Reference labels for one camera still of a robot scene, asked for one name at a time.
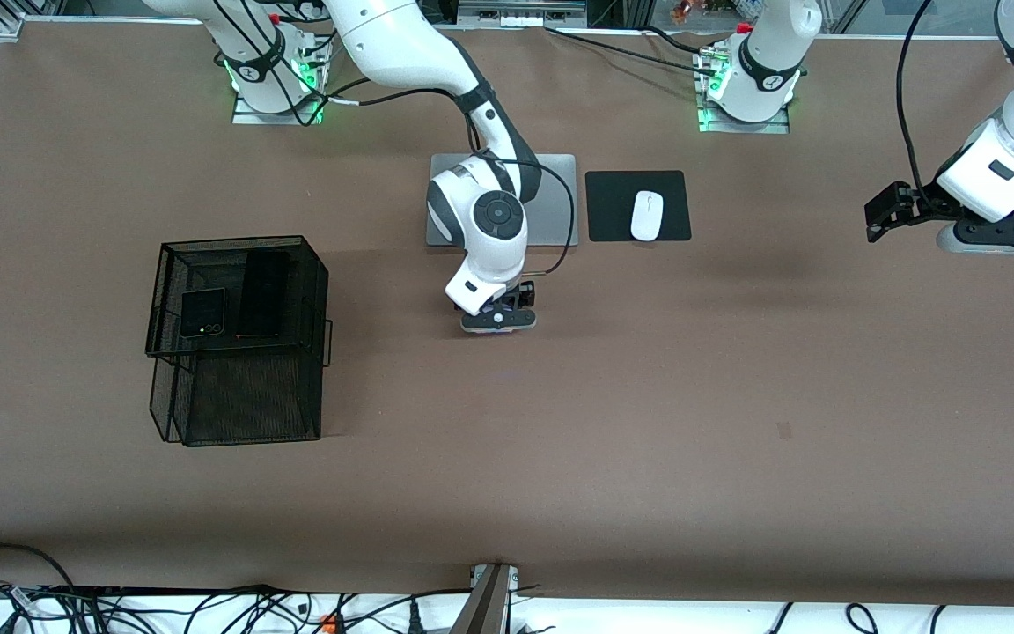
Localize long black table cable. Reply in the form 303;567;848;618
545;26;724;78

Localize black wire mesh tray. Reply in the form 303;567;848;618
145;234;334;447

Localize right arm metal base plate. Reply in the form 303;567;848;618
232;40;326;126

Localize small black flip phone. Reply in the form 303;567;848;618
179;287;227;339

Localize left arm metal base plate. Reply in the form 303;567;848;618
696;44;792;135

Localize grey metal mount post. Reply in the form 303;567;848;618
450;564;521;634

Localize long black edge cable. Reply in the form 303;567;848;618
49;581;473;610

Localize short black table cable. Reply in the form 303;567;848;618
643;25;709;55

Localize white computer mouse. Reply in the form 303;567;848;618
630;190;665;242

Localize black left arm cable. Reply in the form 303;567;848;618
897;0;945;202

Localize black looped cable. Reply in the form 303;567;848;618
0;542;78;595

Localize grey power strip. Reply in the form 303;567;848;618
457;0;587;29

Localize black mouse pad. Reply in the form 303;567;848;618
584;170;693;243

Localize tall black smartphone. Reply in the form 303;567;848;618
236;250;290;340

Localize silver closed laptop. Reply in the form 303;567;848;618
425;153;579;248

